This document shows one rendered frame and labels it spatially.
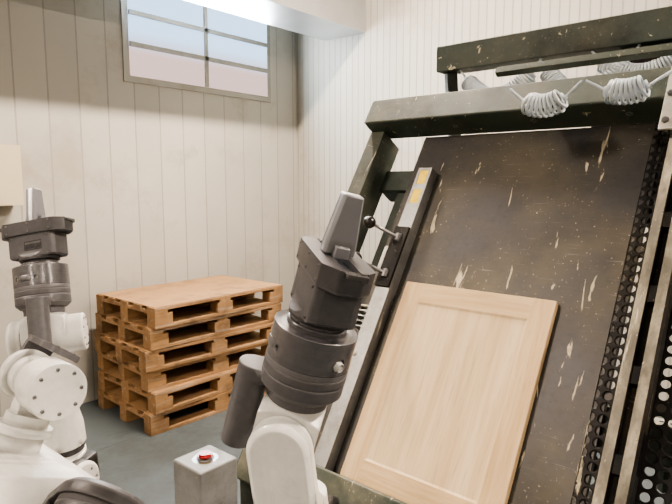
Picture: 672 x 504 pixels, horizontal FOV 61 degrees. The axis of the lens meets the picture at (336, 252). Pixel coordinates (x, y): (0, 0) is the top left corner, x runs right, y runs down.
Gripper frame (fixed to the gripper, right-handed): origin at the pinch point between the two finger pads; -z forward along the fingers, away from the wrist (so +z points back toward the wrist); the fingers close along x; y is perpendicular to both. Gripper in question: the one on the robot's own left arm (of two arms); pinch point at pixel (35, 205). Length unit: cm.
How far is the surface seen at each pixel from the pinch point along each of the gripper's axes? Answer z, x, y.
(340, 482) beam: 69, 37, -59
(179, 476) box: 62, -5, -56
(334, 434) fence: 58, 36, -66
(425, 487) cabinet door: 70, 58, -51
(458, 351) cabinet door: 40, 72, -62
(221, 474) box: 63, 7, -57
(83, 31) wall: -204, -138, -275
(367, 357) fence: 39, 47, -73
